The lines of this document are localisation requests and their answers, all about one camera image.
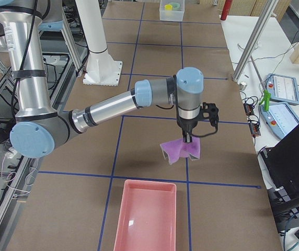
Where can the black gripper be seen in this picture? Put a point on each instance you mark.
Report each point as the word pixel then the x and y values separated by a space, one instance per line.
pixel 187 126

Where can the purple cloth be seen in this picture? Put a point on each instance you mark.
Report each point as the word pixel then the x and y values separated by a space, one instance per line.
pixel 176 149

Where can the yellow plastic cup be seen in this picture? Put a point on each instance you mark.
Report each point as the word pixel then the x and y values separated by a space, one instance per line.
pixel 168 7

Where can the mint green bowl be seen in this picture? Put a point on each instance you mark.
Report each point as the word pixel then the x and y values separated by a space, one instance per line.
pixel 175 6

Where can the small metal cylinder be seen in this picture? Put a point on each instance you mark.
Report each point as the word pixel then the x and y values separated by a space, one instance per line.
pixel 242 85

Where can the pink plastic tray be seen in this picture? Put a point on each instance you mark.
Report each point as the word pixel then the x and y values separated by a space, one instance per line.
pixel 147 218

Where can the teach pendant near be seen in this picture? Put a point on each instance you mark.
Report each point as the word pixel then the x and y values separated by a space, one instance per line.
pixel 280 118

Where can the teach pendant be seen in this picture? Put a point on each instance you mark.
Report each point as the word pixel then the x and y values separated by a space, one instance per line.
pixel 282 88
pixel 280 118

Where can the teach pendant far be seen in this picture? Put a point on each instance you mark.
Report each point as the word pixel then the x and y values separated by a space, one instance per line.
pixel 282 88

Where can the black laptop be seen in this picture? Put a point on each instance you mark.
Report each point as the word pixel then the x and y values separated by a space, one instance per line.
pixel 282 162

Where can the clear plastic bin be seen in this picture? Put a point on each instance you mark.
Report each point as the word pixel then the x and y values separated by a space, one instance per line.
pixel 171 15

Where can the red fire extinguisher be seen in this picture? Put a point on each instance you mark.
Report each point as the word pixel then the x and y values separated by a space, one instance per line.
pixel 226 9

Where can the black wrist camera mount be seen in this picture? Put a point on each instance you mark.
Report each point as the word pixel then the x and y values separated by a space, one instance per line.
pixel 209 111

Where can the green handled reach grabber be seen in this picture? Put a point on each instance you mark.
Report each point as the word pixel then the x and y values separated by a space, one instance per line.
pixel 266 95

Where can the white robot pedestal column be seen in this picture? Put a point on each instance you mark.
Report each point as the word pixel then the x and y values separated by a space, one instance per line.
pixel 101 68

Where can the aluminium frame post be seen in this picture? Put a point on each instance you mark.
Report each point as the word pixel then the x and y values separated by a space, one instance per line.
pixel 254 37

